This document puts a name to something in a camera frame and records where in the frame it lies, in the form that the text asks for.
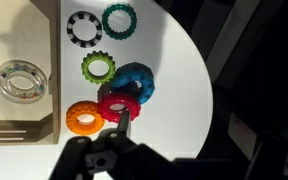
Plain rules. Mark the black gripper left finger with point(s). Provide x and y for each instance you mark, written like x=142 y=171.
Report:
x=72 y=160

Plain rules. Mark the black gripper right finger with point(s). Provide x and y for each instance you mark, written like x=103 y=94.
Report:
x=124 y=123

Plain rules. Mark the wooden slatted tray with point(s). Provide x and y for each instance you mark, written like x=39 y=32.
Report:
x=17 y=33

